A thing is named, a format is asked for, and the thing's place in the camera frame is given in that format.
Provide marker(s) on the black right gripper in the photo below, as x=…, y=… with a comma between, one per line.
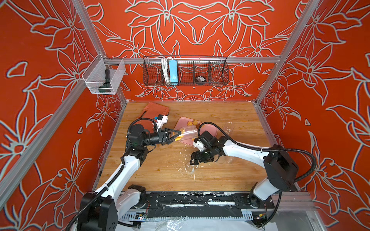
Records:
x=203, y=155

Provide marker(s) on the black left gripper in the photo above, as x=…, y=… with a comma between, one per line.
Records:
x=162, y=137

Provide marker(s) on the clear jar with cookies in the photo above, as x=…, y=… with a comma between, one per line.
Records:
x=229, y=128

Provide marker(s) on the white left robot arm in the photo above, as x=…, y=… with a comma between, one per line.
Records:
x=101, y=210

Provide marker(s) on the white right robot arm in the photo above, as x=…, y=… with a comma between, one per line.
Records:
x=280, y=168

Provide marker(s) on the orange cookies on tray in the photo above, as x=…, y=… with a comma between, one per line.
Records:
x=193, y=122

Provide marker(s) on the pink plastic tray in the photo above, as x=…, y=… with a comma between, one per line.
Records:
x=182, y=122

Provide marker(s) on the orange plastic tool case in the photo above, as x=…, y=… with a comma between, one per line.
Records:
x=152, y=110

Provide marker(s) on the light blue box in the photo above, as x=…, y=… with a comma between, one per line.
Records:
x=173, y=72

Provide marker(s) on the dark green flashlight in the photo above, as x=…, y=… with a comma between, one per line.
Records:
x=105, y=88

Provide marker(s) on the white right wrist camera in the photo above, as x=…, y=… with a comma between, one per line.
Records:
x=198, y=144

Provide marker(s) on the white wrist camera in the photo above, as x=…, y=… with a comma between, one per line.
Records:
x=160, y=120
x=198, y=144

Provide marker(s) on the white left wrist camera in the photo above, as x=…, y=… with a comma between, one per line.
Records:
x=160, y=120

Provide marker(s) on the black wire wall basket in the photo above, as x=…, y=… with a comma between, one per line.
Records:
x=214, y=68

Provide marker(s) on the clear acrylic wall box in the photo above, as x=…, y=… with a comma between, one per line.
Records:
x=94, y=75

